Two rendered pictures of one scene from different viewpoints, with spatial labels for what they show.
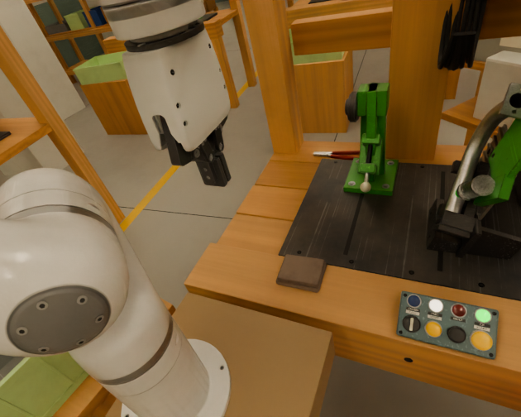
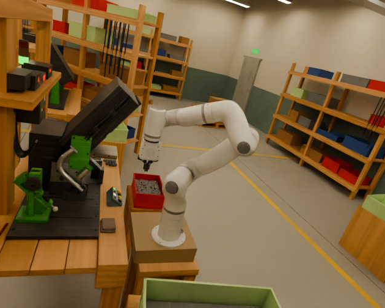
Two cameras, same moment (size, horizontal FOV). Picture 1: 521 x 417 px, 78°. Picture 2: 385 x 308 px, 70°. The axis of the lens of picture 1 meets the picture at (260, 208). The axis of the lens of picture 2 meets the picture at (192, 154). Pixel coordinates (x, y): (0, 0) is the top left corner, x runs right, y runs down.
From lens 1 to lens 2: 1.65 m
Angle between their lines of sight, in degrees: 111
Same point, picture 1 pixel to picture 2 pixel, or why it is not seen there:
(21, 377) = (200, 286)
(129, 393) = not seen: hidden behind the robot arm
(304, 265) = (107, 222)
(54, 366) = (188, 293)
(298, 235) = (84, 232)
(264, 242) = (88, 247)
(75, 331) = not seen: hidden behind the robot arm
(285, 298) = (120, 229)
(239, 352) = (148, 227)
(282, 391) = (152, 217)
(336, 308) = (118, 217)
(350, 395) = not seen: outside the picture
